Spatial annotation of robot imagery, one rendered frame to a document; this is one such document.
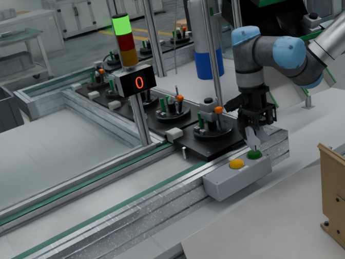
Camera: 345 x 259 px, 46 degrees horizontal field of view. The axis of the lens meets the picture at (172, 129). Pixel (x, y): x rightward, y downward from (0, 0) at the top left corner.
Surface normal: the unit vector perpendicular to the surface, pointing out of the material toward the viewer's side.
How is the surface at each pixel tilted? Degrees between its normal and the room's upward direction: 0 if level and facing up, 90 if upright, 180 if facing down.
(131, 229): 90
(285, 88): 45
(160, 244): 0
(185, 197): 90
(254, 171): 90
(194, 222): 0
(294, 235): 0
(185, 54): 90
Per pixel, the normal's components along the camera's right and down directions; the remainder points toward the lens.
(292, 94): 0.15, -0.41
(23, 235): -0.18, -0.90
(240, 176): 0.54, 0.25
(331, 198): -0.95, 0.27
